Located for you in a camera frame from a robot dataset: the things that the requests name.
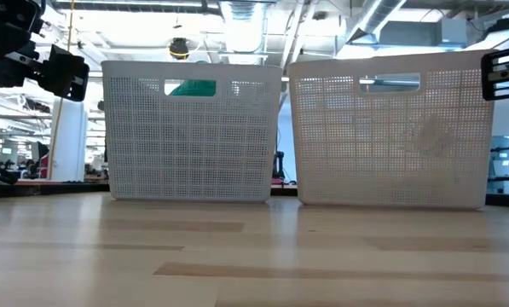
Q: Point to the black ceiling dome camera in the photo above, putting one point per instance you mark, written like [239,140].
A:
[178,49]

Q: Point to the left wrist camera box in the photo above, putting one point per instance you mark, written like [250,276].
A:
[11,15]

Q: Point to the white perforated plastic basket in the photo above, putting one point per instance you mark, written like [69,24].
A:
[365,149]
[194,149]

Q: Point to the black aluminium table frame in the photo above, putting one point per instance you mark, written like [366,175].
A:
[45,189]

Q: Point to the silver ceiling duct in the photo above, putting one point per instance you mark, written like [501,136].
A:
[243,25]

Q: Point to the grey ceiling air unit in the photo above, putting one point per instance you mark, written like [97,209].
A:
[429,33]

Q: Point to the black slanted bar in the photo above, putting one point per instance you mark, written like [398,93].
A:
[0,172]

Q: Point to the teal garment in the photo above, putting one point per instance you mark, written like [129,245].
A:
[194,88]

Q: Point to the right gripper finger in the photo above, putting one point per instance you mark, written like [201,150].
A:
[486,74]

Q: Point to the background robot workstation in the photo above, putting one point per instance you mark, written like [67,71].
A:
[503,166]

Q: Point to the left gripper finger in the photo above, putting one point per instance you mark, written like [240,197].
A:
[64,72]

